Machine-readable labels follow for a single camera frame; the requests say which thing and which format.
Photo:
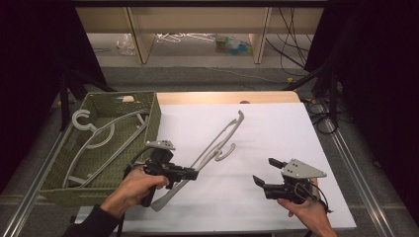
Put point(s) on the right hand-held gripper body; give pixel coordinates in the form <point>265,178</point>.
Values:
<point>301,171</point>

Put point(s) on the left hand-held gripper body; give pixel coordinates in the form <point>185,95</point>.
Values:
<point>161,158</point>

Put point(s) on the green woven basket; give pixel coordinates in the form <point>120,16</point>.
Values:
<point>131,164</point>

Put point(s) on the grey plastic hanger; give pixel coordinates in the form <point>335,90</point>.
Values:
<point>115,155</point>
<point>158,204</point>

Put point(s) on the person's left hand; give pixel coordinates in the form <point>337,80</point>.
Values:
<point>131,191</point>

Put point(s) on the person's right hand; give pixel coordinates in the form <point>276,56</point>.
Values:
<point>309,215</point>

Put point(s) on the white table sheet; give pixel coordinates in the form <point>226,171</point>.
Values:
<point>280,131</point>

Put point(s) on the black metal stand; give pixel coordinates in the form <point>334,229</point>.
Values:
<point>333,98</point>
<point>64,102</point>

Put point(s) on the black curtain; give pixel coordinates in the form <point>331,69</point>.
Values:
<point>33,82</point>
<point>378,82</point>

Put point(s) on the clear plastic bag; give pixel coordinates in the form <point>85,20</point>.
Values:
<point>125,44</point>

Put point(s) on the colourful plastic toys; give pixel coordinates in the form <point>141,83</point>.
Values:
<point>235,46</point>

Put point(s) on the light wooden shelf unit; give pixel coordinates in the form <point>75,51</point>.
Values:
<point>197,19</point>

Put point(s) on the aluminium frame rail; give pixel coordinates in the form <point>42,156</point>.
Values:
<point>359,184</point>
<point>29,200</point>

